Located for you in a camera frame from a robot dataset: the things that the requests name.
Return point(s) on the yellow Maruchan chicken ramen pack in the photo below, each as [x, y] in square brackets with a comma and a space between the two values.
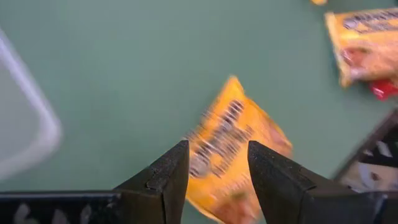
[318, 2]
[230, 124]
[367, 56]

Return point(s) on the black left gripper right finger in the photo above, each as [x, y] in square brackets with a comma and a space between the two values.
[280, 193]

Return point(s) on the red Maruchan Saucy Noodles pack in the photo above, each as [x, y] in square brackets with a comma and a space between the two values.
[384, 90]

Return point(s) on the clear plastic tray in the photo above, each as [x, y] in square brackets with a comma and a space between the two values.
[18, 109]

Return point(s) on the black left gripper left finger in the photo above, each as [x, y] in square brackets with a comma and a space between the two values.
[168, 193]

